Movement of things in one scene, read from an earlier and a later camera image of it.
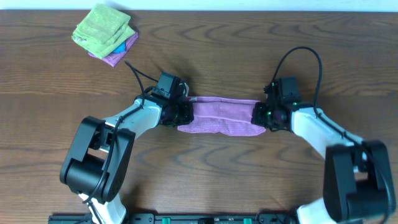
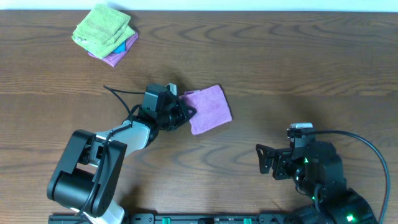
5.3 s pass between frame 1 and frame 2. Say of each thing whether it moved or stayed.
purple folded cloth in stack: stayed
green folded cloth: stayed
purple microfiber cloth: moved
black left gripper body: stayed
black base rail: stayed
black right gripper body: moved
